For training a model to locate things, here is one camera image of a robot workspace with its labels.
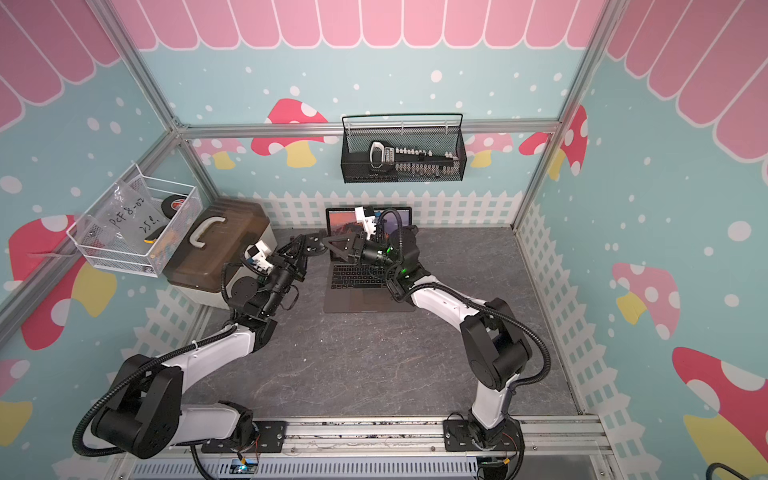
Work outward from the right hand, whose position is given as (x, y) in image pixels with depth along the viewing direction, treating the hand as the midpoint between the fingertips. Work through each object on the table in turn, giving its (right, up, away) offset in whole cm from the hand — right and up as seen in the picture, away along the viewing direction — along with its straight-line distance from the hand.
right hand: (324, 244), depth 68 cm
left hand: (-4, +1, +6) cm, 7 cm away
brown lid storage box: (-37, +6, +26) cm, 46 cm away
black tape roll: (-44, +11, +11) cm, 46 cm away
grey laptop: (+3, -14, +34) cm, 37 cm away
